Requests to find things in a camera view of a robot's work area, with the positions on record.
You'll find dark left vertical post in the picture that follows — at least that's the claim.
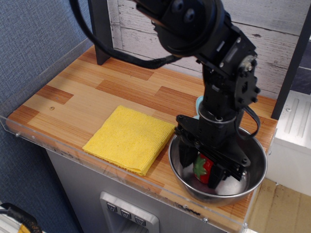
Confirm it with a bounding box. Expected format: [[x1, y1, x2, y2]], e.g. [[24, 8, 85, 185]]
[[87, 0, 115, 66]]

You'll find black corrugated hose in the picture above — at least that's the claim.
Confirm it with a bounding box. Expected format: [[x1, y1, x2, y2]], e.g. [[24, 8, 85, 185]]
[[0, 202, 43, 233]]

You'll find grey toy cabinet front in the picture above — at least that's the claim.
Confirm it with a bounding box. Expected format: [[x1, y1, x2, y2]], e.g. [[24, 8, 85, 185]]
[[47, 150, 222, 233]]

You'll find dark vertical post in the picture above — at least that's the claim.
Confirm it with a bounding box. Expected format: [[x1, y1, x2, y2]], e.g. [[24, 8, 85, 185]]
[[87, 0, 115, 66], [271, 6, 311, 120]]

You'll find yellow object bottom left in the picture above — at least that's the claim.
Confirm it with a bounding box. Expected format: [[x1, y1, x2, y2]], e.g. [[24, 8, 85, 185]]
[[18, 224, 31, 233]]

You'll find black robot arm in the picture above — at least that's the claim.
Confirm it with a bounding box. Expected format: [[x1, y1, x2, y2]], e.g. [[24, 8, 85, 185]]
[[137, 0, 260, 189]]

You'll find yellow folded cloth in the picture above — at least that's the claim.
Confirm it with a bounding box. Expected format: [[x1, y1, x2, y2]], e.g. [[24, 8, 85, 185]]
[[83, 105, 175, 176]]

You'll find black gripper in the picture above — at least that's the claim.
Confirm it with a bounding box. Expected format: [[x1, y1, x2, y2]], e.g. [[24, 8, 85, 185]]
[[175, 112, 251, 188]]

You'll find steel pot with blue handle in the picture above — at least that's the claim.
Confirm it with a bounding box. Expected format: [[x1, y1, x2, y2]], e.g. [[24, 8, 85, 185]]
[[168, 95, 268, 207]]

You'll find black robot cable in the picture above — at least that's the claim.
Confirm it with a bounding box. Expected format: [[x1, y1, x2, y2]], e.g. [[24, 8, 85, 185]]
[[69, 0, 182, 70]]

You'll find silver dispenser button panel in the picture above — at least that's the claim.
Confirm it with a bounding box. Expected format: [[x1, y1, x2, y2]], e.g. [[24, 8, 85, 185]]
[[100, 191, 160, 233]]

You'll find dark right vertical post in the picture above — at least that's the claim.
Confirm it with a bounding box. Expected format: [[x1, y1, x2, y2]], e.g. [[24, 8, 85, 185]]
[[271, 6, 311, 120]]

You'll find red toy pepper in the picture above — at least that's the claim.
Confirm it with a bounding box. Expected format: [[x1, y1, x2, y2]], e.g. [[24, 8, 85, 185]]
[[193, 153, 214, 184]]

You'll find white ribbed side counter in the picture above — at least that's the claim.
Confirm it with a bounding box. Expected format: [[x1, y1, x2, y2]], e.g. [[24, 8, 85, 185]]
[[266, 91, 311, 196]]

